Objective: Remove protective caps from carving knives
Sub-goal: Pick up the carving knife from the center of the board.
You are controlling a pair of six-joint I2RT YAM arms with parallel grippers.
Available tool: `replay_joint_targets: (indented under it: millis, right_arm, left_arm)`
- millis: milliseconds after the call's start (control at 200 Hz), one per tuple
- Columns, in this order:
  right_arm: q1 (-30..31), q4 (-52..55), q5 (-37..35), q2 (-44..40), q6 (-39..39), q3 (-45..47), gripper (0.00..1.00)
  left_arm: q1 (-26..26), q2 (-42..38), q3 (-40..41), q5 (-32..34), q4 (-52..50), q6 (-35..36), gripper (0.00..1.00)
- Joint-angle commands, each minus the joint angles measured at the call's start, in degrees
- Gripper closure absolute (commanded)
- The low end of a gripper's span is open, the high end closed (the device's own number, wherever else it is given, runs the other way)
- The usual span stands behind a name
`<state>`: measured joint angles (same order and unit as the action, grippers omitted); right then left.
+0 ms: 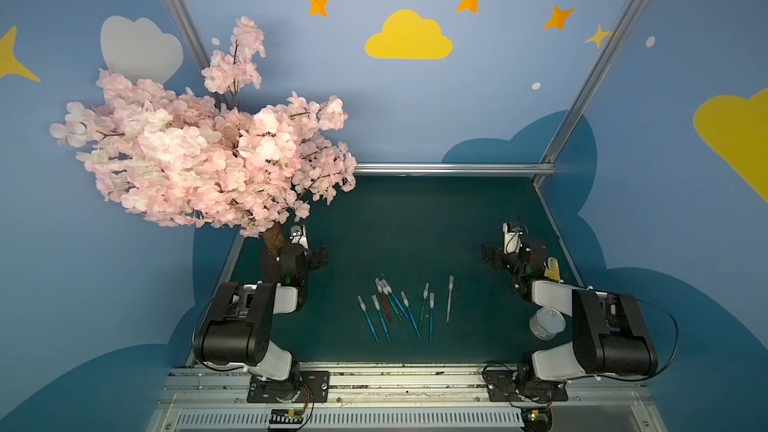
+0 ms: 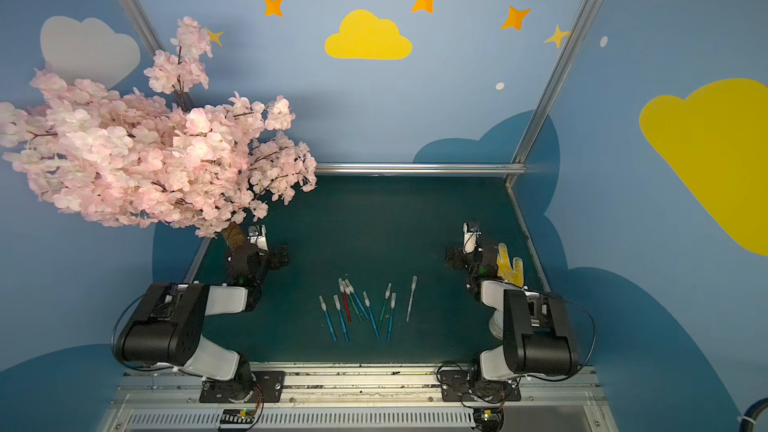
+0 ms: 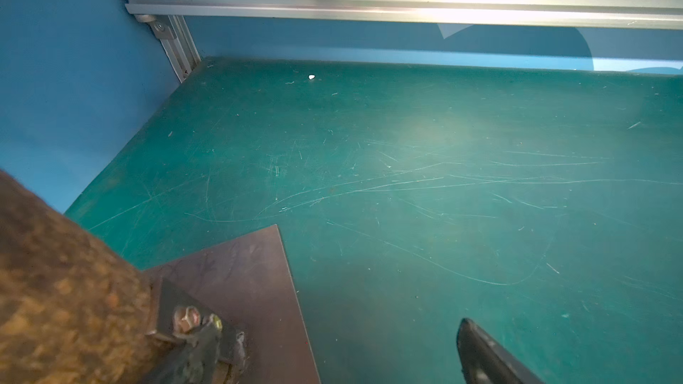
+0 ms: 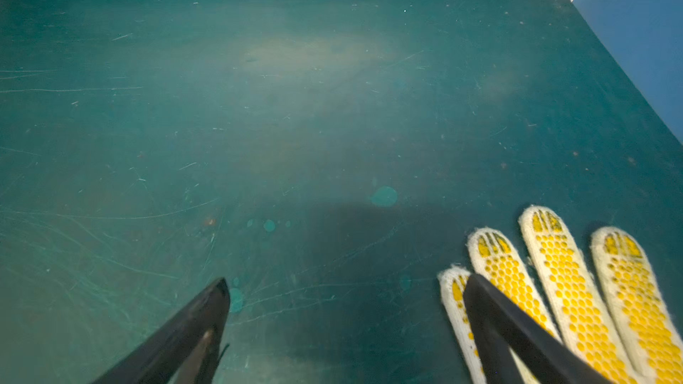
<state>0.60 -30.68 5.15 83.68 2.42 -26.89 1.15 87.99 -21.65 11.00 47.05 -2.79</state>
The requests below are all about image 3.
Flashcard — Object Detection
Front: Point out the dark square tree base plate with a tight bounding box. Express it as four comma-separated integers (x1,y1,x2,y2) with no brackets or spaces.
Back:
145,225,320,383

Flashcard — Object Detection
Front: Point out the left slanted aluminium frame post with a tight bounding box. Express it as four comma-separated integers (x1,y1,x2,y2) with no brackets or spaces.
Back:
134,14,201,83

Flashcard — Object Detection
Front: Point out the horizontal aluminium frame rail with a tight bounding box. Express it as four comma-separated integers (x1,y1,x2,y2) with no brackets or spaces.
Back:
126,0,682,30

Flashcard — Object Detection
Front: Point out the pink artificial blossom tree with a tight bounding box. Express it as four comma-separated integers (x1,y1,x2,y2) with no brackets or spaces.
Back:
1,172,171,383

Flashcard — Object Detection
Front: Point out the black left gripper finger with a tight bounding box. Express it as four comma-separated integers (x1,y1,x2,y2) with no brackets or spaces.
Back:
456,318,544,384

